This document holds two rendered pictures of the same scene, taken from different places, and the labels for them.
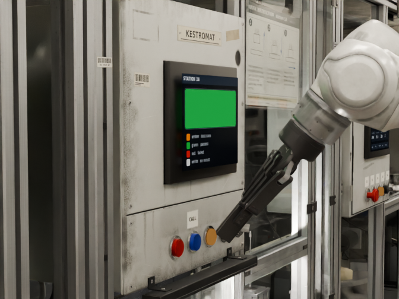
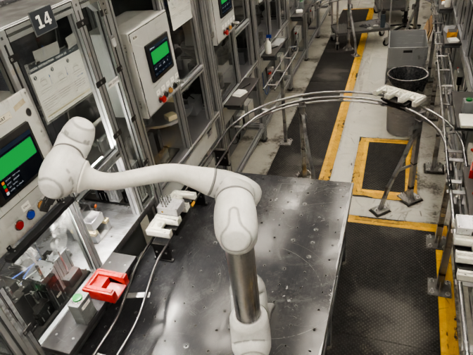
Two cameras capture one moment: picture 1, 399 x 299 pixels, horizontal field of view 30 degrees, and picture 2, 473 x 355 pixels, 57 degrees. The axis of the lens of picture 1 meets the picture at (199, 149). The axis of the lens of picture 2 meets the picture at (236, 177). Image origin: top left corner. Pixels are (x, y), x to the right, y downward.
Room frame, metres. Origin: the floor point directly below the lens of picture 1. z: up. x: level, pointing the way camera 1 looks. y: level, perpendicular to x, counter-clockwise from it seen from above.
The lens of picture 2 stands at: (-0.09, -0.64, 2.35)
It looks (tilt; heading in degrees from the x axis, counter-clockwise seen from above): 35 degrees down; 355
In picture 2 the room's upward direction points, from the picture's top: 8 degrees counter-clockwise
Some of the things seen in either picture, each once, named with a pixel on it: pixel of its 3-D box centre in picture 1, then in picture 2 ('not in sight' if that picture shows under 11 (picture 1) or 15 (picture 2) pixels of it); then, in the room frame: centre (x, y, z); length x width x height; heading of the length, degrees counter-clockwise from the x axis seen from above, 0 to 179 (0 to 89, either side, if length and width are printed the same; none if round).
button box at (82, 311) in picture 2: not in sight; (80, 307); (1.20, -0.04, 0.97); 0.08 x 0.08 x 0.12; 61
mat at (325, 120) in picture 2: not in sight; (338, 65); (5.54, -2.83, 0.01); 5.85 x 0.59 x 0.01; 151
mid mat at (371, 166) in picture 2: not in sight; (385, 165); (3.01, -2.32, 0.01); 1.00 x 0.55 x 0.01; 151
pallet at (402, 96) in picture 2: not in sight; (398, 98); (2.70, -2.21, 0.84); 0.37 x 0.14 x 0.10; 29
